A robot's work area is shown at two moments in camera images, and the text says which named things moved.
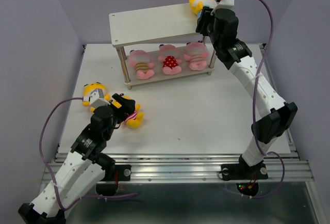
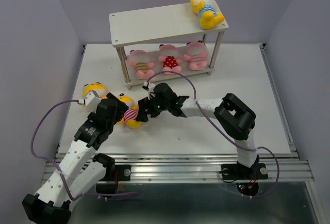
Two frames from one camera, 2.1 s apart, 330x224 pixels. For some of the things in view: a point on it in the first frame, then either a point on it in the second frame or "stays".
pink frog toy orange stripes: [141, 60] stays
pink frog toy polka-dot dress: [168, 56] stays
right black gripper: [203, 20] to [143, 105]
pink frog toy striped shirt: [197, 53] stays
